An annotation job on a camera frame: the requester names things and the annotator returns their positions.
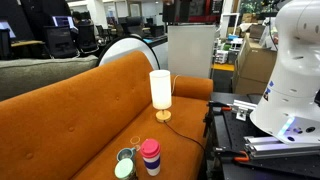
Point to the wooden round object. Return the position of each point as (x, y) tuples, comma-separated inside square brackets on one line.
[(160, 90)]

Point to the black mesh office chair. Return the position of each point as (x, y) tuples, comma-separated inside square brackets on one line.
[(87, 37), (60, 41)]

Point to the orange fabric couch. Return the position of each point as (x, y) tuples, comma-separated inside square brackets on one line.
[(66, 110)]

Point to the white blue cup pink lid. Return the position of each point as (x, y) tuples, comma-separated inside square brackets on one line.
[(151, 158)]

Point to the lit computer monitor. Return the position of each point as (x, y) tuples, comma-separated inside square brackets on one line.
[(62, 21)]

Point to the yellow topped shelf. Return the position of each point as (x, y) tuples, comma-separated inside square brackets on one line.
[(223, 67)]

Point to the wooden office desk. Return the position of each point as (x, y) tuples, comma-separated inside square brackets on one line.
[(26, 43)]

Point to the black perforated robot table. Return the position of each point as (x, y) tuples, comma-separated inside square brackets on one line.
[(230, 133)]

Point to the white partition panel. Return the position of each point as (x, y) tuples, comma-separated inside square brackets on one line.
[(191, 50)]

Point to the grey fabric couch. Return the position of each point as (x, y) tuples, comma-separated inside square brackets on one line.
[(36, 75)]

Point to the aluminium corner bracket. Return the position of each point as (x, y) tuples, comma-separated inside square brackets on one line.
[(242, 107)]

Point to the stacked cardboard boxes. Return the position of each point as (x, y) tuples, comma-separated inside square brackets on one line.
[(253, 66)]

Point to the white round black rimmed pod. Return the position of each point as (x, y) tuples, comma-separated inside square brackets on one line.
[(128, 46)]

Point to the seated person dark hair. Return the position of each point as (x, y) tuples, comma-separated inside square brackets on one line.
[(77, 17)]

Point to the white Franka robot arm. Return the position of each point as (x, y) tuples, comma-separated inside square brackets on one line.
[(293, 76)]

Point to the aluminium extrusion rails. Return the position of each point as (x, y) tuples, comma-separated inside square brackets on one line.
[(276, 146)]

